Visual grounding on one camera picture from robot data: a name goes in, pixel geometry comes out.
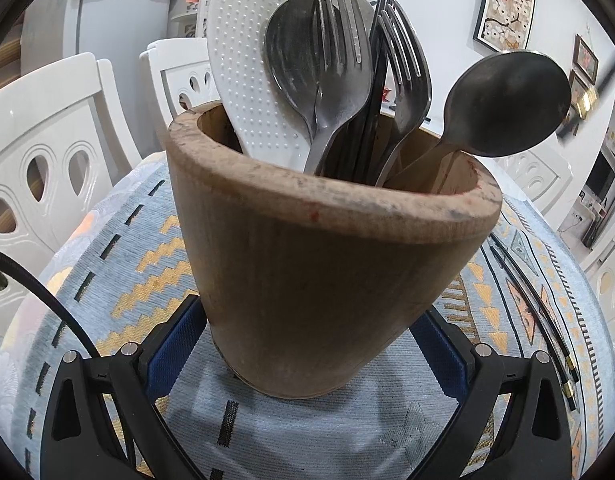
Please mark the wooden utensil holder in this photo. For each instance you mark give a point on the wooden utensil holder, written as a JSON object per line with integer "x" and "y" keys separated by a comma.
{"x": 312, "y": 285}

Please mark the white refrigerator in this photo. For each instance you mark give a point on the white refrigerator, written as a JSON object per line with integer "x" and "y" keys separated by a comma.
{"x": 117, "y": 25}

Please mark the large framed floral picture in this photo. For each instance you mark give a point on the large framed floral picture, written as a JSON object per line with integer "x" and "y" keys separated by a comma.
{"x": 507, "y": 5}

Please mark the television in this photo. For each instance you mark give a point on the television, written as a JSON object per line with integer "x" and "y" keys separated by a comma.
{"x": 600, "y": 175}

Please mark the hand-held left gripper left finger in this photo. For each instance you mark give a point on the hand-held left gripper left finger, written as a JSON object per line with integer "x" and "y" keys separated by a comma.
{"x": 175, "y": 345}

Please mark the metal spoon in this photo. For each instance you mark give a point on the metal spoon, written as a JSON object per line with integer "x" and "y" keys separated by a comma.
{"x": 507, "y": 105}
{"x": 287, "y": 70}

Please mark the blue patterned table mat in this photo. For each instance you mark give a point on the blue patterned table mat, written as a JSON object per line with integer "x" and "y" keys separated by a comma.
{"x": 312, "y": 435}

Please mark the white shelf with ornaments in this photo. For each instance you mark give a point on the white shelf with ornaments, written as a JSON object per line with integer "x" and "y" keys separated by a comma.
{"x": 197, "y": 5}

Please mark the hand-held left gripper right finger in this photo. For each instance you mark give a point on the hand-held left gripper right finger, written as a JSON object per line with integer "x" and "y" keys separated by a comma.
{"x": 437, "y": 355}

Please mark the metal fork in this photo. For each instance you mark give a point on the metal fork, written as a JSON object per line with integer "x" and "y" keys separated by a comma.
{"x": 342, "y": 95}
{"x": 412, "y": 105}

